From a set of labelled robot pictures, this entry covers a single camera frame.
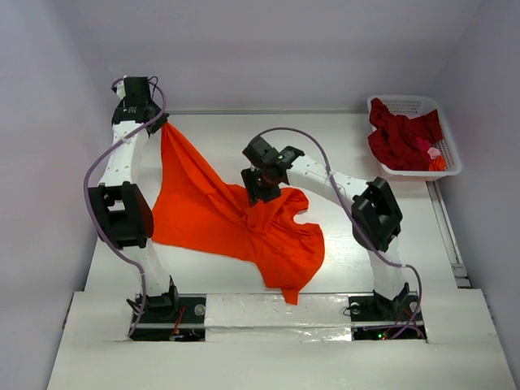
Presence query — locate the orange t shirt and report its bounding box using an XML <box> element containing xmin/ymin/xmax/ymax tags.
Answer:
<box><xmin>152</xmin><ymin>123</ymin><xmax>325</xmax><ymax>305</ymax></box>

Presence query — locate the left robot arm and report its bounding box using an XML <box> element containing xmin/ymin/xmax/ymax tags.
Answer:
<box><xmin>84</xmin><ymin>76</ymin><xmax>180</xmax><ymax>321</ymax></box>

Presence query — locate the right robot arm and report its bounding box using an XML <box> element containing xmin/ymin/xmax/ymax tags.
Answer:
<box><xmin>241</xmin><ymin>136</ymin><xmax>410</xmax><ymax>320</ymax></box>

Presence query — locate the dark red t shirt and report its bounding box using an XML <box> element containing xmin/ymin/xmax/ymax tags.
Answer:
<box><xmin>367</xmin><ymin>98</ymin><xmax>443</xmax><ymax>171</ymax></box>

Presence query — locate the pink garment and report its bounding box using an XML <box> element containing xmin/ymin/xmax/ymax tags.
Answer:
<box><xmin>417</xmin><ymin>137</ymin><xmax>441</xmax><ymax>160</ymax></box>

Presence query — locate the white plastic basket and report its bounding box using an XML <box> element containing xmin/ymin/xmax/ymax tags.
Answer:
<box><xmin>366</xmin><ymin>94</ymin><xmax>462</xmax><ymax>181</ymax></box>

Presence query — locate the small orange garment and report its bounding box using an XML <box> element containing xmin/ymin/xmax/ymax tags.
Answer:
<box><xmin>428</xmin><ymin>156</ymin><xmax>446</xmax><ymax>171</ymax></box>

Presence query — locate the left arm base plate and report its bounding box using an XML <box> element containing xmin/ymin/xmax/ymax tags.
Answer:
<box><xmin>130</xmin><ymin>295</ymin><xmax>206</xmax><ymax>342</ymax></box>

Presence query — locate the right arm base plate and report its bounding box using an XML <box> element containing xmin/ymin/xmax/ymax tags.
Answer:
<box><xmin>343</xmin><ymin>293</ymin><xmax>418</xmax><ymax>341</ymax></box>

